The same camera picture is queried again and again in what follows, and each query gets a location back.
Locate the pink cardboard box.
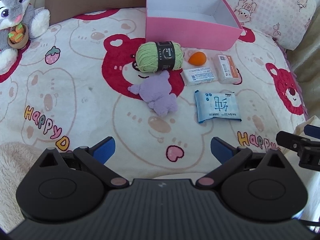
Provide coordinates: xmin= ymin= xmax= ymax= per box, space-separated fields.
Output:
xmin=145 ymin=0 xmax=243 ymax=51

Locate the blue tissue pack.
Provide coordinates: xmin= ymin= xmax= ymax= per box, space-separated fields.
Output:
xmin=194 ymin=90 xmax=242 ymax=124

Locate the beige fluffy blanket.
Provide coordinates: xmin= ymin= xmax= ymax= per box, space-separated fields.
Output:
xmin=0 ymin=142 xmax=42 ymax=232

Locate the pink patterned pillow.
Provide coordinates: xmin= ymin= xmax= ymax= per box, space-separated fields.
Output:
xmin=226 ymin=0 xmax=317 ymax=50

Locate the orange white card box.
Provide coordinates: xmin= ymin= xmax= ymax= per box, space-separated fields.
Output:
xmin=214 ymin=54 xmax=241 ymax=85

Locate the bear print blanket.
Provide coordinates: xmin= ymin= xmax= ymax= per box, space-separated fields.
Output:
xmin=1 ymin=8 xmax=305 ymax=178

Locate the green yarn ball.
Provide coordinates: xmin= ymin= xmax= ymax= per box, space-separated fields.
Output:
xmin=135 ymin=41 xmax=184 ymax=73

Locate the purple plush toy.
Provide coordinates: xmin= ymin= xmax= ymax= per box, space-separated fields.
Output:
xmin=128 ymin=70 xmax=178 ymax=117

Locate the grey bunny plush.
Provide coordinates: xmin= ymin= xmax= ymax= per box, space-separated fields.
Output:
xmin=1 ymin=0 xmax=50 ymax=74

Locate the white wipes pack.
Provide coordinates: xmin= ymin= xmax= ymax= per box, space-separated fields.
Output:
xmin=181 ymin=67 xmax=216 ymax=86

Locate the beige curtain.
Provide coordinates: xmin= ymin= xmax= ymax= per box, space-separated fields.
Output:
xmin=287 ymin=8 xmax=320 ymax=116

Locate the orange makeup sponge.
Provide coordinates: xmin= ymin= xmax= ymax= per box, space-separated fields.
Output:
xmin=188 ymin=51 xmax=207 ymax=66

